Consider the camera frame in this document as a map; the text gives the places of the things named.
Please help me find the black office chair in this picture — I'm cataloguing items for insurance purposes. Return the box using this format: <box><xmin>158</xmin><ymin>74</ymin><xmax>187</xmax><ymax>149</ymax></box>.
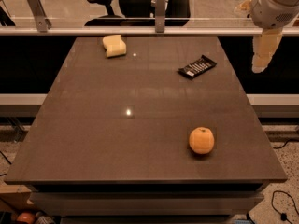
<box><xmin>85</xmin><ymin>0</ymin><xmax>191</xmax><ymax>26</ymax></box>

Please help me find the yellow sponge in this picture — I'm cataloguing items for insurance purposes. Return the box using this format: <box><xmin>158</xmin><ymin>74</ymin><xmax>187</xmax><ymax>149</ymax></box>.
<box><xmin>102</xmin><ymin>35</ymin><xmax>126</xmax><ymax>58</ymax></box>

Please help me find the black floor cable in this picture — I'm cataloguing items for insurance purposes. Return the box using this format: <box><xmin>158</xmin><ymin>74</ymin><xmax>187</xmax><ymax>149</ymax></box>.
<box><xmin>270</xmin><ymin>189</ymin><xmax>299</xmax><ymax>224</ymax></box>

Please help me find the orange fruit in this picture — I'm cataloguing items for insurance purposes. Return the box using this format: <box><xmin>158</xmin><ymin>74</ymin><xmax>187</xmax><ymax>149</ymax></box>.
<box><xmin>189</xmin><ymin>127</ymin><xmax>215</xmax><ymax>155</ymax></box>

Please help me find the metal railing post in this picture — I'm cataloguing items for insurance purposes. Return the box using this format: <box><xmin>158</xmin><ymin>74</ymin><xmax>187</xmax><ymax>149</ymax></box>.
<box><xmin>27</xmin><ymin>0</ymin><xmax>51</xmax><ymax>32</ymax></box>
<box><xmin>155</xmin><ymin>0</ymin><xmax>165</xmax><ymax>33</ymax></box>

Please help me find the middle metal railing post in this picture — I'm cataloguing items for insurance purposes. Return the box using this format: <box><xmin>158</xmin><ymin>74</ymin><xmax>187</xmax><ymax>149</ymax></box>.
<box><xmin>155</xmin><ymin>0</ymin><xmax>165</xmax><ymax>33</ymax></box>

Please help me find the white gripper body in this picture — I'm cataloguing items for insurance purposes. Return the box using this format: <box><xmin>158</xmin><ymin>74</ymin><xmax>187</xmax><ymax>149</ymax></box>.
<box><xmin>250</xmin><ymin>0</ymin><xmax>299</xmax><ymax>29</ymax></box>

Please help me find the black rxbar chocolate wrapper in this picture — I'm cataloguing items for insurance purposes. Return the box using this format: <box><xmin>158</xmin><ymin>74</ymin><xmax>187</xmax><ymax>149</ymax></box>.
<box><xmin>178</xmin><ymin>55</ymin><xmax>217</xmax><ymax>79</ymax></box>

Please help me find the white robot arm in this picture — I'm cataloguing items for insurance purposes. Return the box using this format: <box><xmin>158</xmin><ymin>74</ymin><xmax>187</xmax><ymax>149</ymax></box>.
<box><xmin>235</xmin><ymin>0</ymin><xmax>299</xmax><ymax>73</ymax></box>

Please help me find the orange ball under table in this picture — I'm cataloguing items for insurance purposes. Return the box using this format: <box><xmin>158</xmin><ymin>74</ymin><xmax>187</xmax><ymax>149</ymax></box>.
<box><xmin>16</xmin><ymin>212</ymin><xmax>36</xmax><ymax>224</ymax></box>

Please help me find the left metal railing post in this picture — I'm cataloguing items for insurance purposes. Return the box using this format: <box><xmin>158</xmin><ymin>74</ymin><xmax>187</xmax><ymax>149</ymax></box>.
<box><xmin>27</xmin><ymin>0</ymin><xmax>51</xmax><ymax>32</ymax></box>

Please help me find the grey drawer cabinet under table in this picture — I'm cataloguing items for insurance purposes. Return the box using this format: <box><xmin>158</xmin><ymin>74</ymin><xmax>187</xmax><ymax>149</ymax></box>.
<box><xmin>30</xmin><ymin>191</ymin><xmax>263</xmax><ymax>223</ymax></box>

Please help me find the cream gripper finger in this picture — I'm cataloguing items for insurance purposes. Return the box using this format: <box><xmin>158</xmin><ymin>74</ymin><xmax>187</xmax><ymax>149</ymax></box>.
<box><xmin>235</xmin><ymin>0</ymin><xmax>252</xmax><ymax>17</ymax></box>
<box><xmin>252</xmin><ymin>28</ymin><xmax>282</xmax><ymax>73</ymax></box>

